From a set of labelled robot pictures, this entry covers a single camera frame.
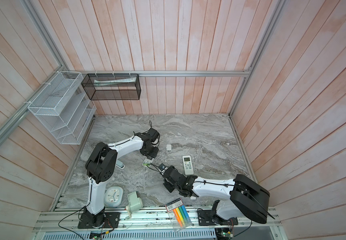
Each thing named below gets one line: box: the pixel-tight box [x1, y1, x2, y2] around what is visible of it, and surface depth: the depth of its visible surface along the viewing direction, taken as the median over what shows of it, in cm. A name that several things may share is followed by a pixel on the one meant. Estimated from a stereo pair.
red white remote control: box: [142, 156, 155, 167], surface depth 95 cm
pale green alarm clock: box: [104, 186, 124, 207], surface depth 80 cm
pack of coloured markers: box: [165, 198, 192, 233], surface depth 76 cm
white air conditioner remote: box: [182, 155, 194, 175], surface depth 94 cm
